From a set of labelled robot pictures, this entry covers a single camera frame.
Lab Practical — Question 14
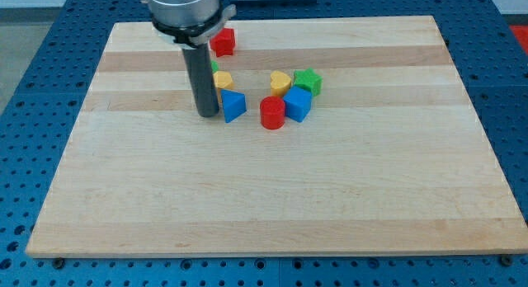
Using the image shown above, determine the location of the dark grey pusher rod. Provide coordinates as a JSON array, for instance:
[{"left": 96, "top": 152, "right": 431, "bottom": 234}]
[{"left": 182, "top": 44, "right": 219, "bottom": 118}]

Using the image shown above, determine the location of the green circle block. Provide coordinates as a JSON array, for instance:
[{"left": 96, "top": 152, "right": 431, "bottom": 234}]
[{"left": 210, "top": 60, "right": 219, "bottom": 73}]

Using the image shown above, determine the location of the yellow hexagon block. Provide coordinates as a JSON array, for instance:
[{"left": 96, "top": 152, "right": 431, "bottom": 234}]
[{"left": 213, "top": 71, "right": 234, "bottom": 102}]

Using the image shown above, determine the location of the red star block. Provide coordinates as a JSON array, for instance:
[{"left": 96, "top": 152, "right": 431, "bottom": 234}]
[{"left": 210, "top": 28, "right": 236, "bottom": 57}]

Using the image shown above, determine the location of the blue triangle block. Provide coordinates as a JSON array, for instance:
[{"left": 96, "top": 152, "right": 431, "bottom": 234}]
[{"left": 220, "top": 89, "right": 247, "bottom": 123}]

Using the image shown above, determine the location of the yellow heart block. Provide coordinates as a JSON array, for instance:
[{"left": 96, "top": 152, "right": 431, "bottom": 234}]
[{"left": 270, "top": 71, "right": 292, "bottom": 97}]

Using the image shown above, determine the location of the red cylinder block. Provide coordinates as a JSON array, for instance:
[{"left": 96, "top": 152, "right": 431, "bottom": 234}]
[{"left": 260, "top": 96, "right": 285, "bottom": 129}]

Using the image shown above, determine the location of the blue cube block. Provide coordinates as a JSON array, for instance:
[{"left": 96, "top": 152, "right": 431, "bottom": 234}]
[{"left": 283, "top": 86, "right": 313, "bottom": 123}]

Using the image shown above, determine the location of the green star block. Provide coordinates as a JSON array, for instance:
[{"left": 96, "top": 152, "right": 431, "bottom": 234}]
[{"left": 294, "top": 68, "right": 323, "bottom": 96}]

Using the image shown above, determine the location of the wooden board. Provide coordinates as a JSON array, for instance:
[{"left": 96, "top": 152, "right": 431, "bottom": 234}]
[{"left": 26, "top": 16, "right": 527, "bottom": 258}]

